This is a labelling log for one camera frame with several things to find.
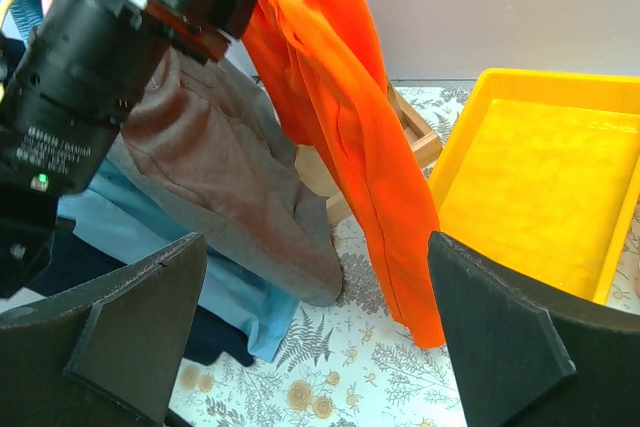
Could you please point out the yellow hanger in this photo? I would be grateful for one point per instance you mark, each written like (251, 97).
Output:
(10, 2)

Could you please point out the grey shorts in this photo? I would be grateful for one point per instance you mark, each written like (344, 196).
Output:
(205, 145)

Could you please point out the floral table mat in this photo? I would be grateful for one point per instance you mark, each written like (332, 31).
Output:
(351, 364)

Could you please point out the wooden clothes rack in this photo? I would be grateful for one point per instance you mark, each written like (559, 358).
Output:
(424, 143)

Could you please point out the yellow plastic bin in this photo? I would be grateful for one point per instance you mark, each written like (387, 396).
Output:
(541, 174)

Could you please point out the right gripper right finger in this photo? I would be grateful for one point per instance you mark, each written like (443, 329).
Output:
(527, 354)

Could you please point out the orange red shorts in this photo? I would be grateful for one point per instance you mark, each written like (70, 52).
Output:
(322, 64)

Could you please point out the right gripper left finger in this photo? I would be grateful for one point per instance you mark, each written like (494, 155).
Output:
(106, 352)

